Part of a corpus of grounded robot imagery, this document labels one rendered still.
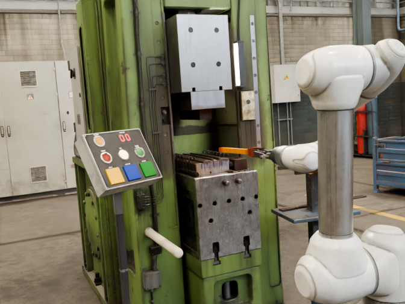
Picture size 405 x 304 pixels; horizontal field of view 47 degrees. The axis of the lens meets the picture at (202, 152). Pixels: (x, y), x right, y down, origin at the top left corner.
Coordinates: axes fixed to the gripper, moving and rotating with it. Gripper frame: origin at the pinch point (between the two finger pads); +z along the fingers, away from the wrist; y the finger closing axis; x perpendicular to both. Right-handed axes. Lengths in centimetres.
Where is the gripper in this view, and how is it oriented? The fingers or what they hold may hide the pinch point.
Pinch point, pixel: (257, 152)
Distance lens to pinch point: 216.0
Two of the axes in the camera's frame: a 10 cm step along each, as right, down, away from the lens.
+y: 9.1, -1.1, 4.0
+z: -4.1, -0.8, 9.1
